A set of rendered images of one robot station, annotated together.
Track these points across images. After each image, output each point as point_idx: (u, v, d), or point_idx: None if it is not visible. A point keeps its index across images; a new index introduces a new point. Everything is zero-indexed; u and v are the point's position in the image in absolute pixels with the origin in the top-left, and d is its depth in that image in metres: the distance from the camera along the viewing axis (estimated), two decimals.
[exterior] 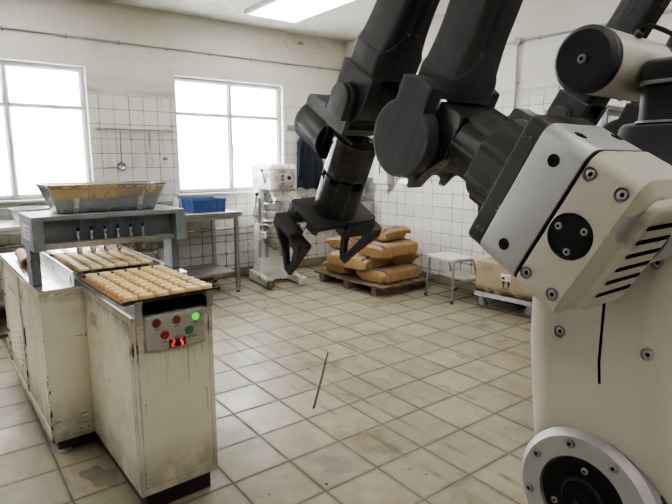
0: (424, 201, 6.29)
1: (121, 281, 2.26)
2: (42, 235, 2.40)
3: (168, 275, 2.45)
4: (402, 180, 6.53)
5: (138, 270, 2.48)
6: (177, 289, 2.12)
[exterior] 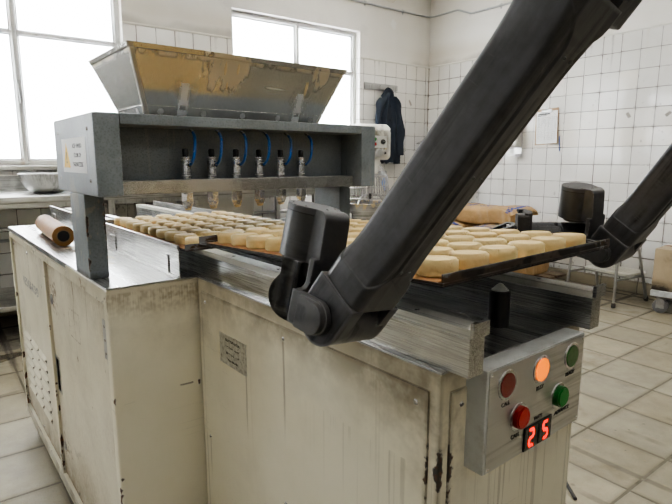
0: (547, 175, 4.91)
1: None
2: (116, 156, 1.02)
3: None
4: (514, 149, 5.15)
5: None
6: (531, 243, 0.73)
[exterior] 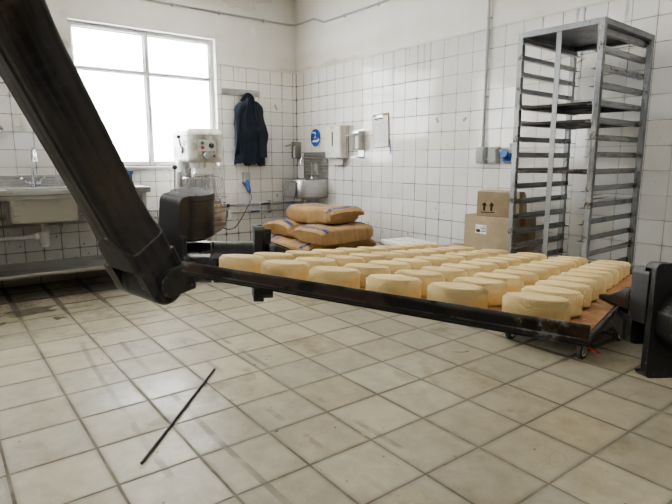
0: (383, 177, 5.16)
1: (399, 251, 0.78)
2: None
3: None
4: (358, 152, 5.40)
5: (526, 255, 0.85)
6: (381, 277, 0.47)
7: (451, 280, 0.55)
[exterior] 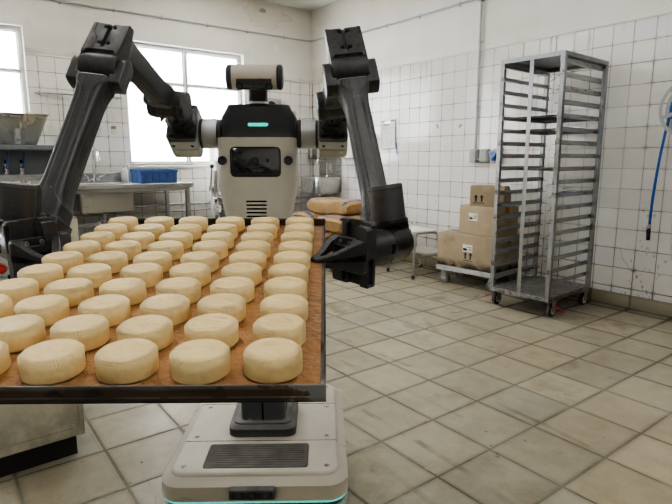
0: (390, 174, 5.97)
1: (247, 265, 0.67)
2: None
3: (39, 291, 0.62)
4: None
5: (75, 321, 0.50)
6: (198, 217, 0.95)
7: None
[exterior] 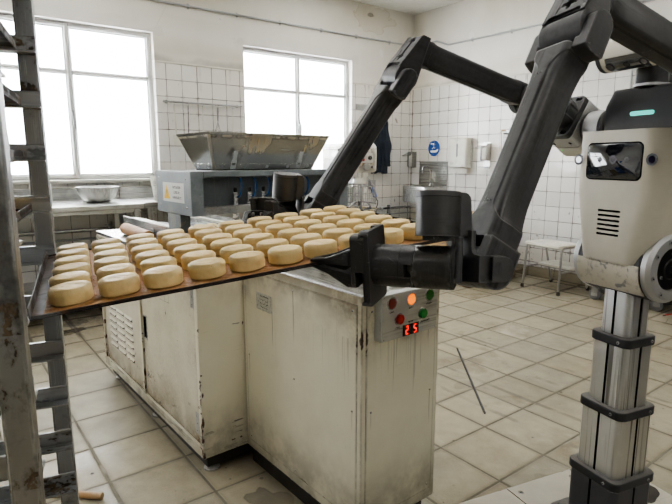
0: None
1: (244, 246, 0.80)
2: (201, 194, 1.88)
3: None
4: (484, 162, 6.01)
5: (112, 251, 0.85)
6: (369, 212, 1.03)
7: None
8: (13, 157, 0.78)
